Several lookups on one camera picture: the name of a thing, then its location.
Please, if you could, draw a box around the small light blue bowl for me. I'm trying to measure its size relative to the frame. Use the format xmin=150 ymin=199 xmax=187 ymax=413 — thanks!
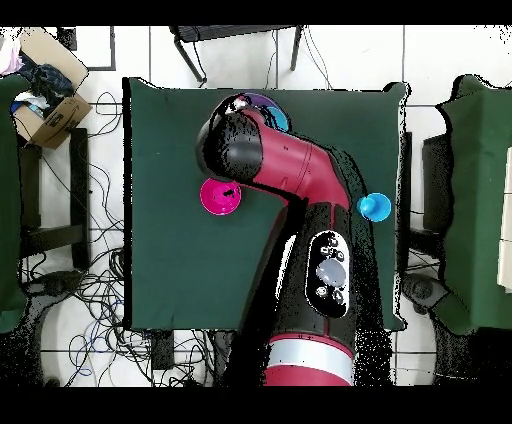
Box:
xmin=263 ymin=104 xmax=291 ymax=134

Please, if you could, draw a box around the purple bowl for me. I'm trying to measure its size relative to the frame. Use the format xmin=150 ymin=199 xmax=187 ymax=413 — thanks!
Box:
xmin=239 ymin=92 xmax=280 ymax=113

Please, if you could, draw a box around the pink bowl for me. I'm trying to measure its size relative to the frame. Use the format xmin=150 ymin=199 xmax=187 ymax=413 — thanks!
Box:
xmin=199 ymin=177 xmax=243 ymax=217

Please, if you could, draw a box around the dark green tablecloth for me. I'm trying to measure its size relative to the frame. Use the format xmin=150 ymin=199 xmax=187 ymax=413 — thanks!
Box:
xmin=121 ymin=75 xmax=409 ymax=333

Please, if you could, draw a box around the blue cup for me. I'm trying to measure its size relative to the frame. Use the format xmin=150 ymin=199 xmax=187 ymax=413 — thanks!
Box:
xmin=357 ymin=191 xmax=393 ymax=224

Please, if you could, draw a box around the black bench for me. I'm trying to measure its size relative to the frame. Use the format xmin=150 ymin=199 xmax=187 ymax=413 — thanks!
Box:
xmin=17 ymin=127 xmax=91 ymax=273

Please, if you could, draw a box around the black metal stand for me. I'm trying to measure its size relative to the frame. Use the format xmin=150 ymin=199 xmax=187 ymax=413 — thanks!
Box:
xmin=169 ymin=24 xmax=305 ymax=85

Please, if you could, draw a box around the cardboard box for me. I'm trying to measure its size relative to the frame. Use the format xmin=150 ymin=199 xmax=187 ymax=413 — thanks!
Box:
xmin=11 ymin=27 xmax=93 ymax=150

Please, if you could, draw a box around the green cloth covered table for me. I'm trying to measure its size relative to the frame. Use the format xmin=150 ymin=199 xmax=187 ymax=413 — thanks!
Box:
xmin=0 ymin=73 xmax=29 ymax=333
xmin=435 ymin=74 xmax=512 ymax=336

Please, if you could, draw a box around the beige board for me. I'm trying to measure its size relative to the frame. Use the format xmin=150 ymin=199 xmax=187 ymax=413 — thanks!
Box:
xmin=497 ymin=167 xmax=512 ymax=293

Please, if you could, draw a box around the tangle of floor cables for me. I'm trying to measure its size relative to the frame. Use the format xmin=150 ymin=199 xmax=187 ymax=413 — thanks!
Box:
xmin=23 ymin=91 xmax=153 ymax=377

